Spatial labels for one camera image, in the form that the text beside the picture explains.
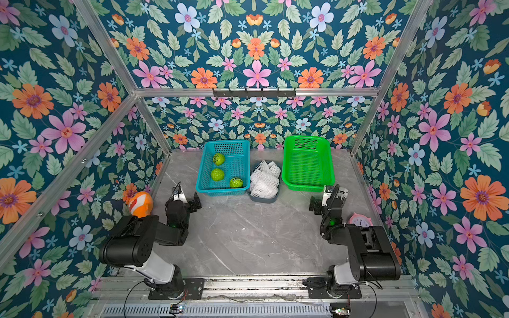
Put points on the green custard apple front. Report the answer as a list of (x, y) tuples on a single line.
[(236, 183)]

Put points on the green custard apple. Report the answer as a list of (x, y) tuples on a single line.
[(218, 159), (236, 183), (217, 175)]

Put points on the white foam net sleeve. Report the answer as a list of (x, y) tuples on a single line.
[(264, 177)]

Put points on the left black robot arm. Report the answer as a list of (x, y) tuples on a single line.
[(130, 243)]

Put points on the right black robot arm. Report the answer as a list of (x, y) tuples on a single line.
[(370, 256)]

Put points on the green custard apple middle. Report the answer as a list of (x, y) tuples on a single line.
[(217, 175)]

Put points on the green custard apple back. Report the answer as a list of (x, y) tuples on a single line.
[(218, 159)]

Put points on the grey foam net tray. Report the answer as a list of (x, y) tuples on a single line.
[(262, 200)]

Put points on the white foam net back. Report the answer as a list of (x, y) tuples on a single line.
[(269, 167)]

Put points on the pink alarm clock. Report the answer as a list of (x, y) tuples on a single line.
[(360, 220)]

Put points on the orange clownfish plush toy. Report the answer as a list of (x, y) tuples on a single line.
[(141, 204)]

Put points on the green plastic basket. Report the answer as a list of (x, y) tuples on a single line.
[(307, 164)]

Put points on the teal plastic basket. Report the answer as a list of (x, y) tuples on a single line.
[(237, 164)]

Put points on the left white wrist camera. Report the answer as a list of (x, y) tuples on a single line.
[(178, 195)]

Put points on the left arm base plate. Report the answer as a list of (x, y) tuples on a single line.
[(179, 289)]

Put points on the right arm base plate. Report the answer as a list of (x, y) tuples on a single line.
[(326, 288)]

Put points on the black hook rail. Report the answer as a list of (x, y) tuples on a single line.
[(254, 93)]

